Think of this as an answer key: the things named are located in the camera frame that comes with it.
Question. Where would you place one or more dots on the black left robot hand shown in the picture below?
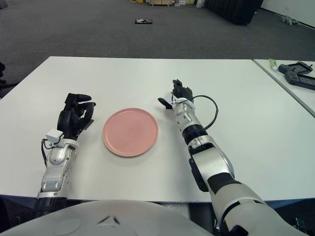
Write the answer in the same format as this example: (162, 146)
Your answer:
(70, 118)

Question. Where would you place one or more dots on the white and yellow boxes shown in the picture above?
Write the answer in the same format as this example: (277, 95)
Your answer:
(184, 2)

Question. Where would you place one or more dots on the wooden crate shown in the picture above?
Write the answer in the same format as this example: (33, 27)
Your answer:
(160, 2)

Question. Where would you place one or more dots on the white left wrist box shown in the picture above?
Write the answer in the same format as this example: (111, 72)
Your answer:
(54, 136)

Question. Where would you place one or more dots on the white bag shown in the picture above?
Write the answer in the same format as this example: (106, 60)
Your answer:
(200, 3)

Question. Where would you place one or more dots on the black handheld controller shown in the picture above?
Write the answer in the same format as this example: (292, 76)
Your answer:
(296, 68)
(299, 79)

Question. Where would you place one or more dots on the green white tube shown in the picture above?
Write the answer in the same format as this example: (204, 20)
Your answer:
(273, 64)

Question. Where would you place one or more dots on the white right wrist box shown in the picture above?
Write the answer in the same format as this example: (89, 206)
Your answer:
(174, 101)

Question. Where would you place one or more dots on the blue table frame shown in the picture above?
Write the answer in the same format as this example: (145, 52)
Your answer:
(290, 201)

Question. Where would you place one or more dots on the black curtain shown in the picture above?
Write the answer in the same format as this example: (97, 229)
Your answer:
(233, 11)

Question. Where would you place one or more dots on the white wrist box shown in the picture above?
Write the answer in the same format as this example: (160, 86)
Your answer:
(54, 136)
(174, 101)

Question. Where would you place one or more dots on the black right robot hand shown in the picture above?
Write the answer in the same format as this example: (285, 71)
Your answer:
(183, 92)

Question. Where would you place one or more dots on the grey robot torso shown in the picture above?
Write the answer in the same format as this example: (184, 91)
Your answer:
(73, 216)

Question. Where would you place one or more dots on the black office chair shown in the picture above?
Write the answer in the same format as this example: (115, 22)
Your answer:
(2, 73)

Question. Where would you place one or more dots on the grey quadruped robot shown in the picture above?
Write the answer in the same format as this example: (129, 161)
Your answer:
(289, 20)

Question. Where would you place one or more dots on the pink round plate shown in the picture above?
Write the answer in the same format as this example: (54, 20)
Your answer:
(130, 132)

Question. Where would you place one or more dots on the black flat tray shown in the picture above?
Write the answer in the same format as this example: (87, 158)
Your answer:
(143, 21)

